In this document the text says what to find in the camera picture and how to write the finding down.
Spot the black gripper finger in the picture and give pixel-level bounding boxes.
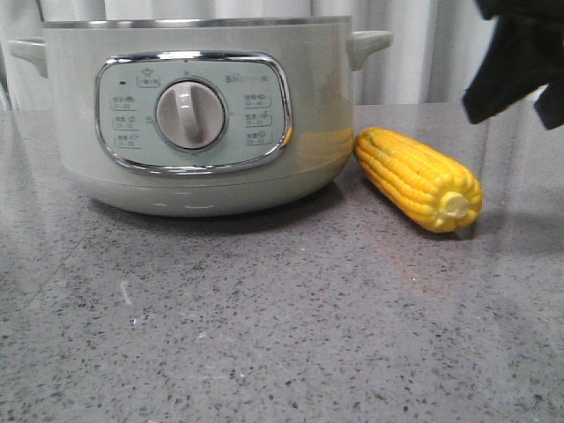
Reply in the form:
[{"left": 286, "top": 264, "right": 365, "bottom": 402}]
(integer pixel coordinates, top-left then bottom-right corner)
[{"left": 462, "top": 1, "right": 563, "bottom": 130}]

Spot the yellow corn cob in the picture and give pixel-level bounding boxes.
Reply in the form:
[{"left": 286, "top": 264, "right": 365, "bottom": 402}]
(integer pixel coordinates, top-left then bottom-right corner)
[{"left": 354, "top": 127, "right": 483, "bottom": 233}]

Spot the pale green electric cooking pot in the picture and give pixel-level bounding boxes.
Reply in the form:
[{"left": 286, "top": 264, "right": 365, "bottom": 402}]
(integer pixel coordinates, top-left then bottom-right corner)
[{"left": 9, "top": 16, "right": 392, "bottom": 217}]

